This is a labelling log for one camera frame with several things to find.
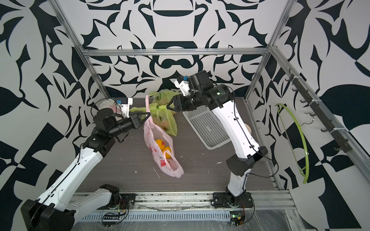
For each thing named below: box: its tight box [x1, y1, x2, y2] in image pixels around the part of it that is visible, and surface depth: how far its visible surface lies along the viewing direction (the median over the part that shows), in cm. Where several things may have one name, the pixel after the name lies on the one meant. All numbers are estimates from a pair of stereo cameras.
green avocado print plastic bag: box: [148, 88, 183, 106], surface depth 101 cm
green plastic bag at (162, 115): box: [129, 102, 178, 137], surface depth 94 cm
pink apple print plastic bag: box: [143, 95, 184, 178], surface depth 70 cm
